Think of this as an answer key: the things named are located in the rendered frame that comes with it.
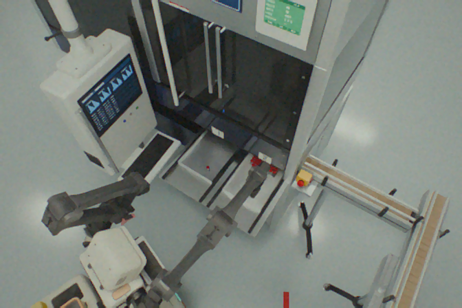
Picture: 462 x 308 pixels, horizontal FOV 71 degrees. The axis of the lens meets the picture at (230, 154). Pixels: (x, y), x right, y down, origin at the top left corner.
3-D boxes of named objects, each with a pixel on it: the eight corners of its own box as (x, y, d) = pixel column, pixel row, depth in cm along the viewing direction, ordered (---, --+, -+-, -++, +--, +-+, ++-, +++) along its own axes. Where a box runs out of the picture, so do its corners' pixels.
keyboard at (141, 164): (157, 133, 230) (157, 131, 228) (174, 141, 226) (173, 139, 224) (121, 177, 211) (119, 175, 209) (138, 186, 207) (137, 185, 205)
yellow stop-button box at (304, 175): (300, 172, 195) (302, 166, 189) (311, 178, 192) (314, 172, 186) (294, 181, 191) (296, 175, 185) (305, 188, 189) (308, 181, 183)
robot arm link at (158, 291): (144, 297, 131) (155, 306, 131) (159, 280, 129) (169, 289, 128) (155, 284, 140) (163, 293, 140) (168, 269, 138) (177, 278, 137)
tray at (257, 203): (251, 151, 212) (251, 148, 209) (287, 170, 204) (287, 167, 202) (222, 191, 197) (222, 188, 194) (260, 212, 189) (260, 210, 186)
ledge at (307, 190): (301, 170, 207) (302, 169, 205) (320, 180, 203) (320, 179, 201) (291, 187, 200) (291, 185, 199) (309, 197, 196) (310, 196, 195)
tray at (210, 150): (210, 128, 223) (209, 125, 220) (241, 146, 215) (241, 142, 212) (178, 163, 207) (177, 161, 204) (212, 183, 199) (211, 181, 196)
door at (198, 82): (161, 81, 201) (138, -11, 151) (223, 113, 187) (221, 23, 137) (160, 82, 201) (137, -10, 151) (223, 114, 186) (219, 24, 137)
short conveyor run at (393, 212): (296, 177, 206) (300, 163, 193) (307, 159, 213) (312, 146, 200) (403, 235, 185) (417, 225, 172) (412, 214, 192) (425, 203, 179)
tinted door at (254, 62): (224, 114, 187) (221, 24, 137) (291, 148, 174) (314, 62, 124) (223, 115, 186) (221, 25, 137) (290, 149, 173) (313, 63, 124)
